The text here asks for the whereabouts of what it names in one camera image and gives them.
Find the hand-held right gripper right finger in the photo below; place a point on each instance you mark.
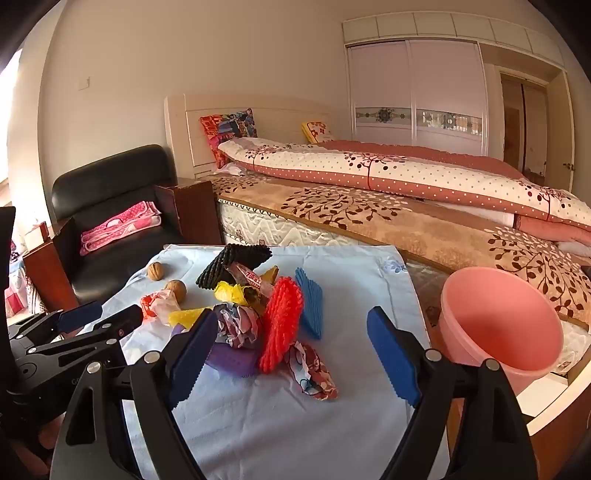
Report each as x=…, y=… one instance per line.
x=392, y=355

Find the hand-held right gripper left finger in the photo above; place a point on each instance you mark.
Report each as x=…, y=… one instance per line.
x=191, y=355

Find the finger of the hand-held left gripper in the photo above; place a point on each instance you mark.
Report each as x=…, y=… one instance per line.
x=81, y=316
x=122, y=323

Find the red and white plastic wrapper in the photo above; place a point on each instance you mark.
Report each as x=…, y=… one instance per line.
x=154, y=307

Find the yellow foam fruit net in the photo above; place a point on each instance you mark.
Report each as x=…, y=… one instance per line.
x=184, y=318

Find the purple foam fruit net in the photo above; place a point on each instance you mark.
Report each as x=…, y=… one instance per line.
x=231, y=362

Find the purple white paper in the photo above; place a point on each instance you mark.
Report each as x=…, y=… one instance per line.
x=238, y=327

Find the yellow plastic bag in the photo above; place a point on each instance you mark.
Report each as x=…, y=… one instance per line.
x=231, y=293

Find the red blue printed paper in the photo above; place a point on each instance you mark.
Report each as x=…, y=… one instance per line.
x=311, y=374

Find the brown snack wrapper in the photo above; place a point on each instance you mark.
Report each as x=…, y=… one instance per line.
x=251, y=281

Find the blue foam fruit net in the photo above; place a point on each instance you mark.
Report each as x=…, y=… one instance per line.
x=311, y=304

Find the red foam fruit net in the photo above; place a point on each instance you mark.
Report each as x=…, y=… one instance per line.
x=281, y=323

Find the black foam fruit net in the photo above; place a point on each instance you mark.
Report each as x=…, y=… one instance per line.
x=233, y=263

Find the pink plastic bucket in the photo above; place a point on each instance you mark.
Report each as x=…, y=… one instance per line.
x=498, y=318

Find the orange peel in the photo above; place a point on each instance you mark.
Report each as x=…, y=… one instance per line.
x=271, y=274

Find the dark wooden cabinet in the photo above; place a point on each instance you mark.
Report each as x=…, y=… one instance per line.
x=46, y=272

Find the brown walnut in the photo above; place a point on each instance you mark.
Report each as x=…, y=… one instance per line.
x=156, y=271
x=176, y=290

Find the light blue floral cloth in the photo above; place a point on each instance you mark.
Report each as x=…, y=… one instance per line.
x=360, y=286

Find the pink folded towel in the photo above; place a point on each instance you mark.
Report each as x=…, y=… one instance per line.
x=120, y=226

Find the bed with patterned quilt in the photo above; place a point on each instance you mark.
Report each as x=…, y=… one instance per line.
x=415, y=230

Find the black leather armchair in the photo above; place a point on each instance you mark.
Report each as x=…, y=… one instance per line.
x=111, y=180

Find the white quilted mattress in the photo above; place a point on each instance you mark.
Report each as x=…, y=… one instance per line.
x=277, y=230

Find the dotted tree print quilt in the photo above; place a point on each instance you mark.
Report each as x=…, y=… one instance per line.
x=415, y=175

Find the salmon folded quilt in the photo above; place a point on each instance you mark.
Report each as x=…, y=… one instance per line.
x=554, y=230

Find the colourful printed pillow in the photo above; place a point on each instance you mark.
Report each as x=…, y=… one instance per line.
x=228, y=131

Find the yellow floral pillow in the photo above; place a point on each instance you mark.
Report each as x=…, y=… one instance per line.
x=317, y=130

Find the cream wooden headboard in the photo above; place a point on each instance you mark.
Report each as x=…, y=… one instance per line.
x=277, y=120

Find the brown wooden door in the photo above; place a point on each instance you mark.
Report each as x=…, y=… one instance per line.
x=512, y=124

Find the white door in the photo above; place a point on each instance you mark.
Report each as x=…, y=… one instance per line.
x=561, y=138

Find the white sliding door wardrobe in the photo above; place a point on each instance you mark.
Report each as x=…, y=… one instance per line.
x=378, y=74

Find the white overhead cabinets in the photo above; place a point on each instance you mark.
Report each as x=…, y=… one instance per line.
x=438, y=23

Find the white wall switch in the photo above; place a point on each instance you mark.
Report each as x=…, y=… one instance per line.
x=83, y=83

